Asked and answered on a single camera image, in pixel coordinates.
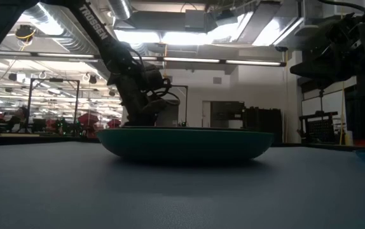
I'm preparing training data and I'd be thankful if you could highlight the large green plastic plate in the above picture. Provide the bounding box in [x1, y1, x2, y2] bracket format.
[97, 126, 275, 162]

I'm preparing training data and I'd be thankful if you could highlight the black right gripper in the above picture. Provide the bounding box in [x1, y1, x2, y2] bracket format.
[289, 12, 365, 84]

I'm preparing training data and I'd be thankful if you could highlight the red machine cover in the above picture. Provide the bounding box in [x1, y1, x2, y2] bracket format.
[76, 112, 100, 138]

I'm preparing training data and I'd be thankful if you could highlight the tall black rack frame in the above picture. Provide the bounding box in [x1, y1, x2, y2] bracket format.
[27, 77, 81, 128]

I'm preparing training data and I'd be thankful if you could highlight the grey-blue table mat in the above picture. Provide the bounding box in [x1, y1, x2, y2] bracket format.
[0, 141, 365, 229]

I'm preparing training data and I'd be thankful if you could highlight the black storage cabinet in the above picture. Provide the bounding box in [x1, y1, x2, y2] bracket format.
[242, 107, 284, 144]

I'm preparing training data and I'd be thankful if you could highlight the long hanging light bar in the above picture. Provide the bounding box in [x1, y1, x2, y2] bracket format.
[0, 50, 287, 67]

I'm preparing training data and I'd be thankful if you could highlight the black wire cart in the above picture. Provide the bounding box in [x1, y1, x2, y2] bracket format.
[298, 110, 340, 144]

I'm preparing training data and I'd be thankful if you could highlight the yellow cable reel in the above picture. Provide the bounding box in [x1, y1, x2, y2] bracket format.
[15, 24, 38, 43]

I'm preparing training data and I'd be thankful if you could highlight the small black rack frame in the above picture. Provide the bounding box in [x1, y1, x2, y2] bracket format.
[169, 84, 189, 128]

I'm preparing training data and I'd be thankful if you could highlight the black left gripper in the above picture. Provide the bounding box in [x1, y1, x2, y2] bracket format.
[106, 41, 171, 127]

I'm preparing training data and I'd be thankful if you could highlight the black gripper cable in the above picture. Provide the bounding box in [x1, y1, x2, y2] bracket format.
[152, 78, 181, 116]

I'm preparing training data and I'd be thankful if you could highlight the silver ceiling air duct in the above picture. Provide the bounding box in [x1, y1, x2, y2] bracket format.
[107, 0, 133, 20]

